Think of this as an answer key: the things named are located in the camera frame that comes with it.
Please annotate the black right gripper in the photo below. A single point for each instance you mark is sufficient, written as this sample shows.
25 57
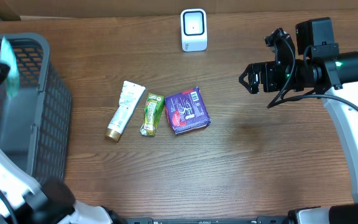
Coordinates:
263 76

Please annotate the teal snack packet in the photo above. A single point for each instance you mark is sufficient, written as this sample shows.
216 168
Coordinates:
8 57

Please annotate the purple snack packet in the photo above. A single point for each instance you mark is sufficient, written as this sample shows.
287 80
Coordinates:
186 111

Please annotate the green yellow snack pouch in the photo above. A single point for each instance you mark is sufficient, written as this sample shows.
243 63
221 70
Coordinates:
154 106

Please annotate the white tube with gold cap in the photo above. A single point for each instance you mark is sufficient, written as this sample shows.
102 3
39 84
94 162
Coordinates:
128 100

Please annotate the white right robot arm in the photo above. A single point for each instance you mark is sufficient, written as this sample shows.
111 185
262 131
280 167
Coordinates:
310 65

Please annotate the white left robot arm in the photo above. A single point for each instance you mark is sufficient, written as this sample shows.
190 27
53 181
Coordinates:
24 200

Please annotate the white barcode scanner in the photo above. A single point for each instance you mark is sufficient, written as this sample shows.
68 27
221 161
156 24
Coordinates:
194 33

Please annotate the grey plastic mesh basket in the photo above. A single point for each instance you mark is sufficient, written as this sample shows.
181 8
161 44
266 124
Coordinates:
35 124

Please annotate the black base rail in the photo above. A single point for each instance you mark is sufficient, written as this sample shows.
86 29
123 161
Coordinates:
228 221

